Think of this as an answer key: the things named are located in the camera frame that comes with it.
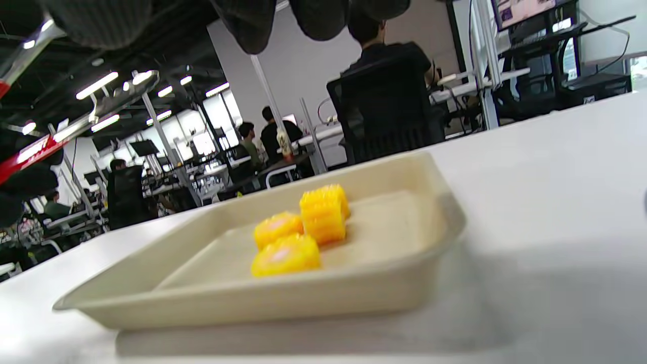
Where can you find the black computer monitor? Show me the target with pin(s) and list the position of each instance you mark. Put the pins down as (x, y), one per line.
(525, 10)

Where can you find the black high-back chair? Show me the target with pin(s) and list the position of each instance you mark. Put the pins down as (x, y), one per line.
(124, 197)

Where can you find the black mesh office chair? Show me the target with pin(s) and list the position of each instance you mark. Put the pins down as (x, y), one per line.
(384, 116)

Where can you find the white desk leg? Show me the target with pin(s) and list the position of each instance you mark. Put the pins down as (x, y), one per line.
(488, 101)

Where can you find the yellow corn chunk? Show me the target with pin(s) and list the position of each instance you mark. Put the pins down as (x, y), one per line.
(336, 198)
(288, 258)
(323, 227)
(275, 230)

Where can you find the beige plastic tray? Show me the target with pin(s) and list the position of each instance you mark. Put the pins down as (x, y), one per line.
(384, 237)

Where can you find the person's right hand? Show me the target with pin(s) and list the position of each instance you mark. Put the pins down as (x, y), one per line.
(101, 23)

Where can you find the person's left hand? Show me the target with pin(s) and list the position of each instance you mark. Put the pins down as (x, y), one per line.
(28, 182)

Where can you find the row of ceiling lights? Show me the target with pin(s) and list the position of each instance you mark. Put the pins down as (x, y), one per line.
(96, 85)

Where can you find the white utility cart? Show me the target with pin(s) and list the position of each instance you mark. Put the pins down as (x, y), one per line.
(290, 161)

